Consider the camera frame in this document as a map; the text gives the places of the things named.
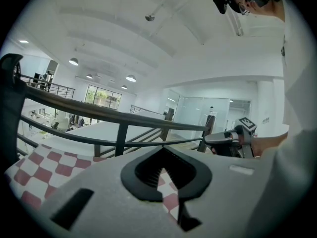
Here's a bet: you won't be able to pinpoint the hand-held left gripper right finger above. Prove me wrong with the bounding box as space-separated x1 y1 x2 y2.
163 146 270 238

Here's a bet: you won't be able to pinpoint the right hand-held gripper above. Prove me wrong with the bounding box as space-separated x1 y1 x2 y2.
205 117 258 158

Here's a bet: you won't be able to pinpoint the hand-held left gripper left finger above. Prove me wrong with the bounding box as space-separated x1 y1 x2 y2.
39 146 183 238

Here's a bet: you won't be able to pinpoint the person's right forearm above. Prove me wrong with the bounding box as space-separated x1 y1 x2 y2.
251 131 290 158

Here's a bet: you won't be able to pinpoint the black mezzanine railing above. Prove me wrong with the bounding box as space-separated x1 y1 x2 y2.
129 104 175 121
19 73 76 99

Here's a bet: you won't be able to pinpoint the dark wooden metal railing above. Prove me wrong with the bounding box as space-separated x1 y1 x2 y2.
17 83 216 158

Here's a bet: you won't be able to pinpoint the large white box structure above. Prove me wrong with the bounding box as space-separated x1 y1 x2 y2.
65 110 206 156

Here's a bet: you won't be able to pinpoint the pink white checkered cloth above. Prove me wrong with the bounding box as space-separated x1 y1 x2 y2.
3 143 181 223

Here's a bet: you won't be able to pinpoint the person's white shirt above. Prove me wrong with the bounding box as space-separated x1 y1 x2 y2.
247 0 317 238

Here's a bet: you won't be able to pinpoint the large paned window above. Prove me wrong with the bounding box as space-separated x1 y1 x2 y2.
85 84 122 110

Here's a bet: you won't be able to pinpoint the white ceiling pipe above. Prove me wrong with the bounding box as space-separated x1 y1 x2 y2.
229 7 245 37

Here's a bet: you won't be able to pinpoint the person's glasses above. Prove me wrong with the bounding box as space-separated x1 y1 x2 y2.
232 0 251 16

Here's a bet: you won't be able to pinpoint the person's head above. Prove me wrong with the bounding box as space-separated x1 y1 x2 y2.
232 0 285 22

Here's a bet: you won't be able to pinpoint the black office chair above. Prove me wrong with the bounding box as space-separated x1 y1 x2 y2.
0 53 28 170

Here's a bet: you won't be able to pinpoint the glass partition wall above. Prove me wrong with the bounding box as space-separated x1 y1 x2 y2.
163 89 251 140

